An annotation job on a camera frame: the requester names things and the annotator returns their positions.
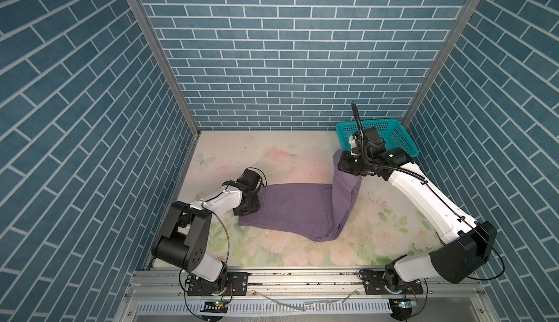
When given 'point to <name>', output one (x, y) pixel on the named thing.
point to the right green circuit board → (407, 304)
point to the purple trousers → (315, 210)
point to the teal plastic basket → (392, 132)
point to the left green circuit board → (215, 307)
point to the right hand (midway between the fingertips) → (335, 161)
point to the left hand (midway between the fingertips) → (253, 208)
